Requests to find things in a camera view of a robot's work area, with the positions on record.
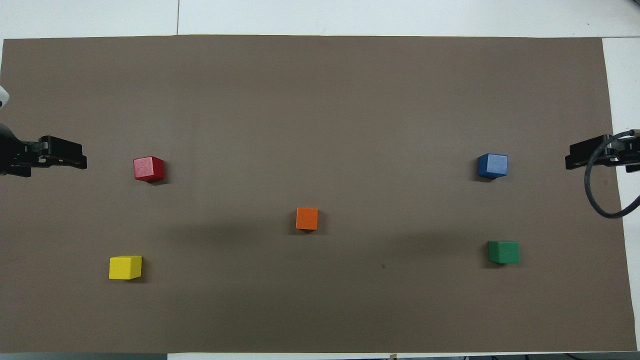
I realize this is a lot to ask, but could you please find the red wooden block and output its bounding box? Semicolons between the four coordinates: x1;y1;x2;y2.
133;156;165;183

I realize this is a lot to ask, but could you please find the brown table mat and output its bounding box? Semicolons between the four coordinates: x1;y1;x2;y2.
0;35;638;354

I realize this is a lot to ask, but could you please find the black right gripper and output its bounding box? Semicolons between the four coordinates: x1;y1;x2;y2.
565;131;640;173

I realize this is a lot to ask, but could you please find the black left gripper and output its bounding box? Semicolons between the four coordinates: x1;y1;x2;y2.
0;124;87;177

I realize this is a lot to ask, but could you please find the yellow wooden block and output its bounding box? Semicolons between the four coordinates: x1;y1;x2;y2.
108;255;143;280

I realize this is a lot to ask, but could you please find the orange wooden block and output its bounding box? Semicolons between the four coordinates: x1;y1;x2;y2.
295;207;319;231

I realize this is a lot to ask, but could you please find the blue wooden block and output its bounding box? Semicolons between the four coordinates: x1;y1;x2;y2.
477;153;509;179

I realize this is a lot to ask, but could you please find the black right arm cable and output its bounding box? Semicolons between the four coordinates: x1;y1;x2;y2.
585;129;640;219

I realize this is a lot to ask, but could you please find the green wooden block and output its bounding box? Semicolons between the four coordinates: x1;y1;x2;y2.
488;241;521;265

